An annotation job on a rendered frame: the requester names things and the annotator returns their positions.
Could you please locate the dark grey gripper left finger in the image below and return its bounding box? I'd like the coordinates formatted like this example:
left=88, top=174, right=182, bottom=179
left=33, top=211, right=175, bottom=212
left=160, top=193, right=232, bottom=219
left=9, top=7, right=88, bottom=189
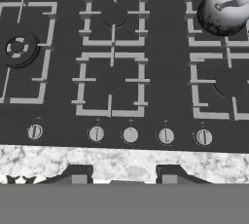
left=41, top=164, right=94, bottom=185

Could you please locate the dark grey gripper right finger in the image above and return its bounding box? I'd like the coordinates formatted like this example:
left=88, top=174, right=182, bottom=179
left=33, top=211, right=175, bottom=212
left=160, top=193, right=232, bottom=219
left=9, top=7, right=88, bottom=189
left=156, top=164, right=208, bottom=185

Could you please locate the round silver hob knob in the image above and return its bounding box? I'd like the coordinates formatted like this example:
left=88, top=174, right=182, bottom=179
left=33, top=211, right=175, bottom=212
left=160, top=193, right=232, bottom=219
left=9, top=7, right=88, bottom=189
left=196, top=129, right=214, bottom=146
left=122, top=126, right=140, bottom=144
left=158, top=128, right=175, bottom=145
left=26, top=124, right=44, bottom=140
left=88, top=126, right=105, bottom=143

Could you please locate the black gas hob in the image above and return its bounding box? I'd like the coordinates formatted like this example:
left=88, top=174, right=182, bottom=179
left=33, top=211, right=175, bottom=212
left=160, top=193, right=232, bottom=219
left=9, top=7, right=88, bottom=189
left=0, top=0, right=249, bottom=154

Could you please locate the white and black kettle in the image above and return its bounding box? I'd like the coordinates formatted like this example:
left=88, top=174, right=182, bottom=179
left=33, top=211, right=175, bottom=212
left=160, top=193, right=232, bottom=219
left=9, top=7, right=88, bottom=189
left=196, top=0, right=249, bottom=37

